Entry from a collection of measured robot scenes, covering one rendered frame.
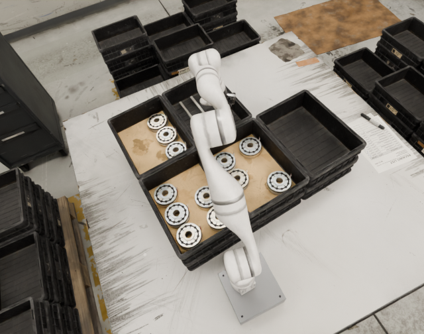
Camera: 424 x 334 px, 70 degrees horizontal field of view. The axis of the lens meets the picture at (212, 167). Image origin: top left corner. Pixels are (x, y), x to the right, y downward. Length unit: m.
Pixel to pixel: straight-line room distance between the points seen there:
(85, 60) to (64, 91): 0.46
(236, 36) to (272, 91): 1.05
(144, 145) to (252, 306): 0.88
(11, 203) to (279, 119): 1.64
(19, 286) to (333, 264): 1.63
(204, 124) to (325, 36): 2.83
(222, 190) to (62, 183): 2.07
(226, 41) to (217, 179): 2.09
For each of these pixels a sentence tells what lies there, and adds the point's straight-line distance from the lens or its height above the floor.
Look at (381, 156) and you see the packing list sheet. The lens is 1.69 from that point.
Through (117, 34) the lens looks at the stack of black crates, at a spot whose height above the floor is 0.49.
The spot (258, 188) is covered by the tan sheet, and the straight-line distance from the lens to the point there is 1.33.
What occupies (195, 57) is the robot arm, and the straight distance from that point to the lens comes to 1.00.
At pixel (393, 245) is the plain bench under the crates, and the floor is 0.70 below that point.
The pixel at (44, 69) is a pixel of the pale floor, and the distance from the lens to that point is 3.84.
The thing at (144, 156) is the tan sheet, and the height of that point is 0.83.
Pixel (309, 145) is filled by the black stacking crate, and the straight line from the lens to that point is 1.47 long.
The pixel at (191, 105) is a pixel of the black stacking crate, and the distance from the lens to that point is 1.64.
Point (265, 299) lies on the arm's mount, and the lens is 1.23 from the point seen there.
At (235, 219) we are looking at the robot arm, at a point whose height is 1.25.
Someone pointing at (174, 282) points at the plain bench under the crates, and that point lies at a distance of 1.37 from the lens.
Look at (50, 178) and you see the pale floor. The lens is 2.81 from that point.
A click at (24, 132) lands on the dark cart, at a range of 2.58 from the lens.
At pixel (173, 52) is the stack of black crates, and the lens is 2.56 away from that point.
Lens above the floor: 2.01
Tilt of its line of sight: 58 degrees down
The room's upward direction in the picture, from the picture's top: 11 degrees counter-clockwise
